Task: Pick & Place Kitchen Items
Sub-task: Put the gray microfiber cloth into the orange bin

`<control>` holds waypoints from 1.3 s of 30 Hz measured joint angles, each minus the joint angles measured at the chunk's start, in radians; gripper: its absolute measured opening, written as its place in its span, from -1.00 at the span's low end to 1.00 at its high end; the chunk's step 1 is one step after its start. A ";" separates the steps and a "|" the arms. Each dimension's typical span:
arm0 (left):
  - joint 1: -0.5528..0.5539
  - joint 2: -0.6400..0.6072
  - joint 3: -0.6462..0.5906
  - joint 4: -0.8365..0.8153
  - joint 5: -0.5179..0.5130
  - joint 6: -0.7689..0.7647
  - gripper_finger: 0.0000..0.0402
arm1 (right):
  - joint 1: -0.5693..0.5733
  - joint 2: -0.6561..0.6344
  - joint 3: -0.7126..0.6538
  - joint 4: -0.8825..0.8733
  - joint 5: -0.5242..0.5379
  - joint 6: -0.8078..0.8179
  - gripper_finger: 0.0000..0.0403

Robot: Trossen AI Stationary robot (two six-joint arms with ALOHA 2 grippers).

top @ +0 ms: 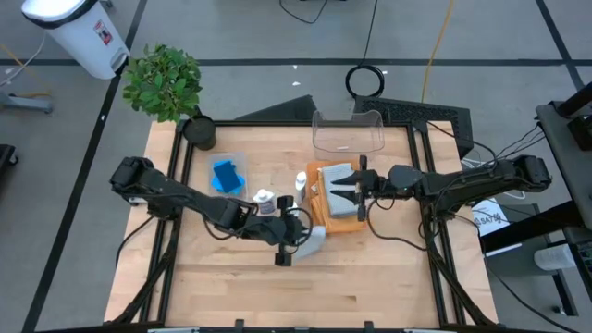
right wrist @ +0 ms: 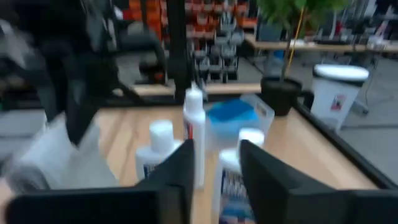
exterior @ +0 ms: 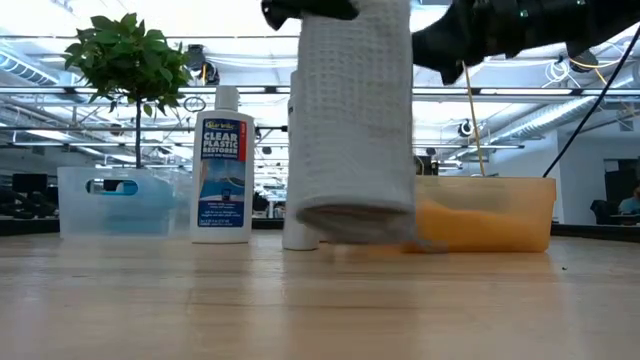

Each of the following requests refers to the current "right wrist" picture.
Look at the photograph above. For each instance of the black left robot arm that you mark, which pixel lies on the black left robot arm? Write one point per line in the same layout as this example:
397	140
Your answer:
77	62

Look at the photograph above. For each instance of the white step trash can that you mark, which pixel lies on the white step trash can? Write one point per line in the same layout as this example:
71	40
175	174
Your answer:
335	93

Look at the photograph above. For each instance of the white plastic polish bottle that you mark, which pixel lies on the white plastic polish bottle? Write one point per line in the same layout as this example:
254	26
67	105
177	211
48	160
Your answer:
231	161
158	146
194	118

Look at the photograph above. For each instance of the grey waffle dish towel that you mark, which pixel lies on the grey waffle dish towel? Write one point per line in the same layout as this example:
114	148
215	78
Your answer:
62	161

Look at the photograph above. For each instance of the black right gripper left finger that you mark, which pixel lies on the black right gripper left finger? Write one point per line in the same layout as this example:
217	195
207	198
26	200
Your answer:
124	205

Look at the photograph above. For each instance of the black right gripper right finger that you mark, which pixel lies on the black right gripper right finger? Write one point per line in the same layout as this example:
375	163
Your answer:
295	202

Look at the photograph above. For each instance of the wooden workbench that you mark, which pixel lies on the wooden workbench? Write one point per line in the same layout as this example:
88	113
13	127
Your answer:
311	46

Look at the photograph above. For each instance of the green potted plant black pot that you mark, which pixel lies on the green potted plant black pot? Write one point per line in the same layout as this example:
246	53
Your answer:
281	96

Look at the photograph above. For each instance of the small clear plastic bin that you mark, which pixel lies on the small clear plastic bin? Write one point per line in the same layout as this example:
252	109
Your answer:
264	115

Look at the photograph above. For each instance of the parts bin shelf rack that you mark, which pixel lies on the parts bin shelf rack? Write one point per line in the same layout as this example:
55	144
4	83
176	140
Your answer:
217	46

